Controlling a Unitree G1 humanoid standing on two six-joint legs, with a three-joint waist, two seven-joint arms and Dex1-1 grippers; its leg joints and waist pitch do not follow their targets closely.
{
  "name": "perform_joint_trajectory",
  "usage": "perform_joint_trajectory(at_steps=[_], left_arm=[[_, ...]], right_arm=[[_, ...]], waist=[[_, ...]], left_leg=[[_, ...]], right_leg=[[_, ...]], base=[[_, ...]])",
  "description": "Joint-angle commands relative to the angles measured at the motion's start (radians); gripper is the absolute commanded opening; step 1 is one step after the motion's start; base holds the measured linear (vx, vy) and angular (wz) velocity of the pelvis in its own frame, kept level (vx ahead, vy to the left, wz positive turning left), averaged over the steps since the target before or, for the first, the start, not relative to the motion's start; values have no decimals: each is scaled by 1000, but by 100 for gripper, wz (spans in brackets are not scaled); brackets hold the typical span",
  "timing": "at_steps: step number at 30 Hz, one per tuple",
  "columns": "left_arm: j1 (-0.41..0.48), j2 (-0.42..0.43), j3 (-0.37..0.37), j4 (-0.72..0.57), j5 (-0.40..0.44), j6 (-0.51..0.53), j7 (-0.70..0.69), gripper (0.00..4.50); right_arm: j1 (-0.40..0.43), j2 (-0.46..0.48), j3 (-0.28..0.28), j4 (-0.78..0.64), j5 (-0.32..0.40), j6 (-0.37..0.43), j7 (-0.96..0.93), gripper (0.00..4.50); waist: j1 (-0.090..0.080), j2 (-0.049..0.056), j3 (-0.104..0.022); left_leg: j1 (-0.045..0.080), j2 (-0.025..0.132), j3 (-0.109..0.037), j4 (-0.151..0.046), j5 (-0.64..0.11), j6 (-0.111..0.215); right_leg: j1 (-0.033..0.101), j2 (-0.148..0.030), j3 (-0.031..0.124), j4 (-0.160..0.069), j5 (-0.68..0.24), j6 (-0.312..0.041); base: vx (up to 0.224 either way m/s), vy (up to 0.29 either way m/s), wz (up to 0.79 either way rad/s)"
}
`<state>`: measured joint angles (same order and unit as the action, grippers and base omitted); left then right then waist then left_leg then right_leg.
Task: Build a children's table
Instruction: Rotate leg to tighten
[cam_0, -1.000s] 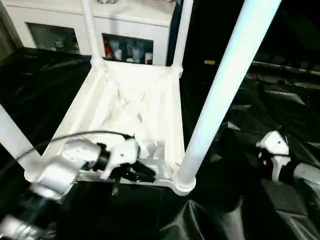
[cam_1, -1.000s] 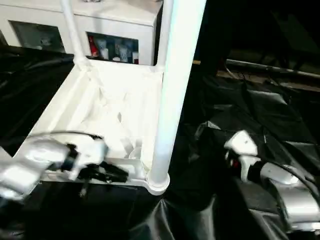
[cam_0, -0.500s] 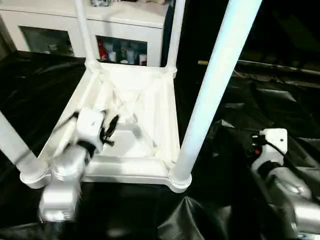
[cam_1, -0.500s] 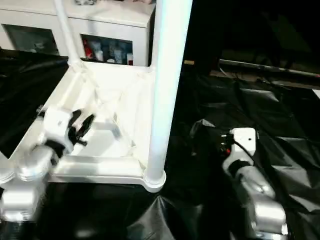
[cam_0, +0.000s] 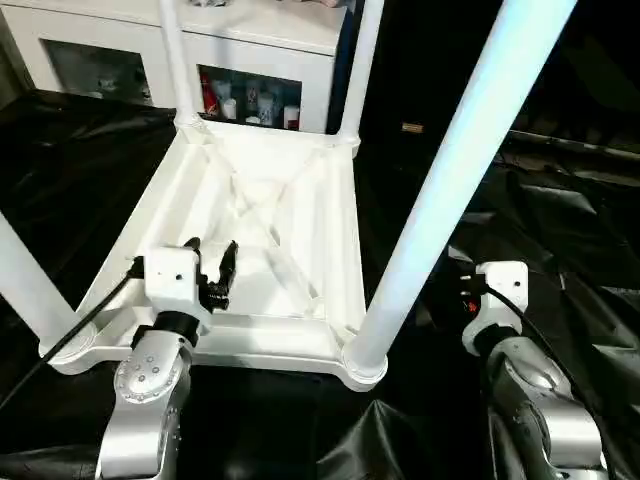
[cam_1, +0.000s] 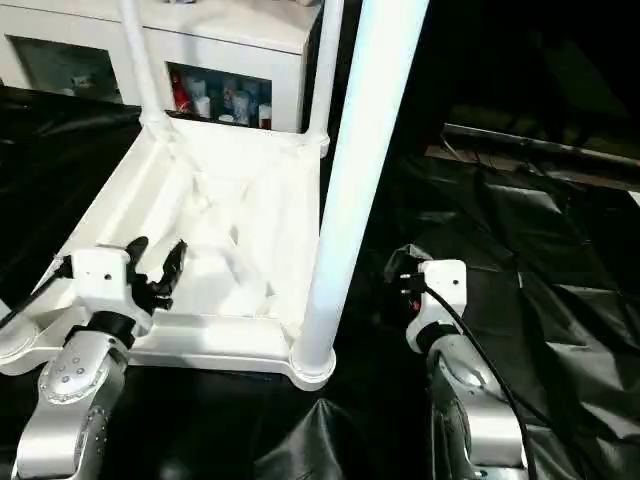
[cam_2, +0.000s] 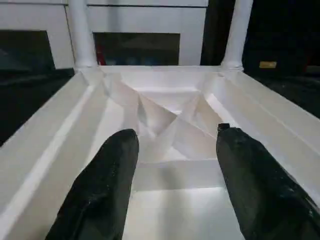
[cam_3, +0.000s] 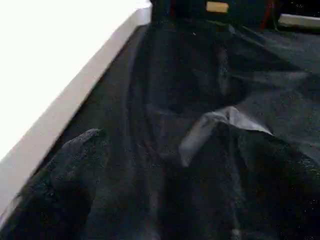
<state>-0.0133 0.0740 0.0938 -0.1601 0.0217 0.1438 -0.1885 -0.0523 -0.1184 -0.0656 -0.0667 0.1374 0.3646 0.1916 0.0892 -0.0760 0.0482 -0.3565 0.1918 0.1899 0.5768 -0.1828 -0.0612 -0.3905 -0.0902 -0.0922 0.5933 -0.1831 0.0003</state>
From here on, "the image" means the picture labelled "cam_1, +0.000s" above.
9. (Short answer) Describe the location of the white plastic table top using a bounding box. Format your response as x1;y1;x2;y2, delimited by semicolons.
0;118;338;391

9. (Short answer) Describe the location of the white plastic table leg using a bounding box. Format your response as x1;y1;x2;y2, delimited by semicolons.
0;295;26;339
308;0;346;146
290;0;431;376
118;0;171;131

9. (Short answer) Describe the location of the black plastic mat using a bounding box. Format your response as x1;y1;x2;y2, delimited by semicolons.
0;85;640;480

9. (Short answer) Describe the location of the black low bench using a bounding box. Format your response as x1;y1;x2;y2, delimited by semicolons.
445;125;640;166

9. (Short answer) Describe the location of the white glass-door cabinet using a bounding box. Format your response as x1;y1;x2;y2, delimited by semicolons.
0;0;326;131

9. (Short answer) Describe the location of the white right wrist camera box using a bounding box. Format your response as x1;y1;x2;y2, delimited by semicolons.
405;260;468;351

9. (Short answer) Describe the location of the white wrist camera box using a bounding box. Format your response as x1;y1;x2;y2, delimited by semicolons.
70;245;136;316
405;260;468;351

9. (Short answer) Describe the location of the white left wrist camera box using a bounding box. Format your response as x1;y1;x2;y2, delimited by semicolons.
70;245;136;316

